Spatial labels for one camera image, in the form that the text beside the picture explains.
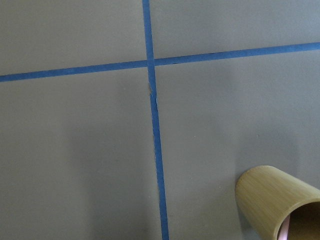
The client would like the bamboo wooden cup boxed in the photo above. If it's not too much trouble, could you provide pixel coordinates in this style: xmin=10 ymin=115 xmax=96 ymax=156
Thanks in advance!
xmin=235 ymin=165 xmax=320 ymax=240

